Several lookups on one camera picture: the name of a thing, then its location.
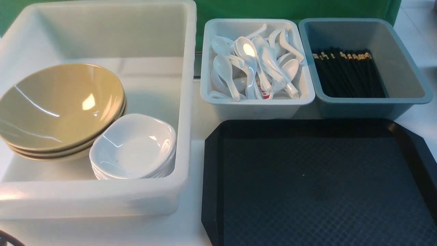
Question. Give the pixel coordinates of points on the black serving tray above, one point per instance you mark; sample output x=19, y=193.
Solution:
x=344, y=182

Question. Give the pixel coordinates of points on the lower white dishes stack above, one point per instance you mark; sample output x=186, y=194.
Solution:
x=164, y=171

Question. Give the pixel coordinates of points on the grey-blue chopstick bin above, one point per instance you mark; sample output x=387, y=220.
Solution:
x=401, y=77

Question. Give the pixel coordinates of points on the large white plastic tub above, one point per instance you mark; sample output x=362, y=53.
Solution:
x=150, y=46

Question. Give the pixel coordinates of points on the lower stacked tan bowl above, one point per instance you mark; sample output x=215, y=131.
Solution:
x=74, y=153

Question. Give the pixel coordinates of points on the bundle of black chopsticks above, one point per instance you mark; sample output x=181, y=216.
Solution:
x=348, y=73

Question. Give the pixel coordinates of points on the top stacked white dish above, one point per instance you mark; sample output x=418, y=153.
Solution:
x=131, y=161

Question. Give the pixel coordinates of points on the pile of white spoons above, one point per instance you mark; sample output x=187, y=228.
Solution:
x=263, y=65

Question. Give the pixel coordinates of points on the white square sauce dish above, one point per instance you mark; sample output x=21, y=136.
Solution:
x=149, y=131

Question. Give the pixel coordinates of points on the white spoon bin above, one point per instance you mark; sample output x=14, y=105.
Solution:
x=253, y=109

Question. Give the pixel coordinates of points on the tan noodle bowl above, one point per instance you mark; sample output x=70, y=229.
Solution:
x=60, y=106

